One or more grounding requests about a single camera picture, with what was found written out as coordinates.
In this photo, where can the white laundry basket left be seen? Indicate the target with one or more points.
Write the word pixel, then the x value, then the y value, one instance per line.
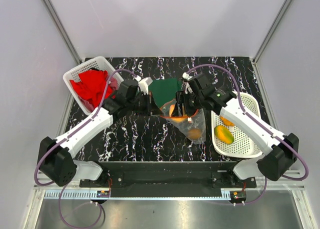
pixel 98 63

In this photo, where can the left aluminium frame post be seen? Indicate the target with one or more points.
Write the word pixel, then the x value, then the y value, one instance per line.
pixel 62 31

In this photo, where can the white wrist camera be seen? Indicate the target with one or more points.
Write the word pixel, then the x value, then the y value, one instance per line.
pixel 186 78
pixel 144 84

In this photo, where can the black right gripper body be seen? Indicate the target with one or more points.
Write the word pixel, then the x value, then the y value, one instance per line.
pixel 191 102

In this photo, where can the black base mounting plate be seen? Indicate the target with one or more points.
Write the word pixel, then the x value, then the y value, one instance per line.
pixel 124 174

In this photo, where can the right aluminium frame post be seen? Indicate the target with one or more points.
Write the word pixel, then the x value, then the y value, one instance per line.
pixel 274 26

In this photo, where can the orange toy fried snack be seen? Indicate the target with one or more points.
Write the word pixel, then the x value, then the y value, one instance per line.
pixel 226 122

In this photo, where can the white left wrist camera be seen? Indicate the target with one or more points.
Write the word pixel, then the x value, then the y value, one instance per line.
pixel 144 84

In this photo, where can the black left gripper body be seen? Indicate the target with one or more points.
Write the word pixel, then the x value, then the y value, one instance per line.
pixel 140 103

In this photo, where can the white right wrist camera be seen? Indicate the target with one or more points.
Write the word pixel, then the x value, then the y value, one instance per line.
pixel 186 78

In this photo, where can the folded green cloth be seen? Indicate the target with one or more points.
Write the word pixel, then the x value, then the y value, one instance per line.
pixel 164 90

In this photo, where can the clear zip top bag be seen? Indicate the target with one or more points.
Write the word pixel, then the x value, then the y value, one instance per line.
pixel 195 121

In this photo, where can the aluminium frame post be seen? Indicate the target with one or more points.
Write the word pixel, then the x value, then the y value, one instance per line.
pixel 62 31
pixel 274 26

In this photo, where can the brown toy orange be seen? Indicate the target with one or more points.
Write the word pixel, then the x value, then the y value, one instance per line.
pixel 194 134

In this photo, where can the orange toy peach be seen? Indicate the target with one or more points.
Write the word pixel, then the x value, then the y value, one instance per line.
pixel 176 119

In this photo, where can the red cloth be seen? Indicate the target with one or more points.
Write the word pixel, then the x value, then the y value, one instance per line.
pixel 90 88

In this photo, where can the white perforated tray basket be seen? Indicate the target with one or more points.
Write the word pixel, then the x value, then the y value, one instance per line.
pixel 242 147

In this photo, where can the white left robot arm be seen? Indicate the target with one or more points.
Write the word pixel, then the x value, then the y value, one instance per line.
pixel 56 158

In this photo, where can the aluminium front rail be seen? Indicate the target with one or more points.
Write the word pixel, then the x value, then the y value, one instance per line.
pixel 166 192

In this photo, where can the yellow green toy mango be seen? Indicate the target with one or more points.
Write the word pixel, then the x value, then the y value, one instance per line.
pixel 223 134

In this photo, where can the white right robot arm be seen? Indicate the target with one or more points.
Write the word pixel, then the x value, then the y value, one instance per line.
pixel 279 151

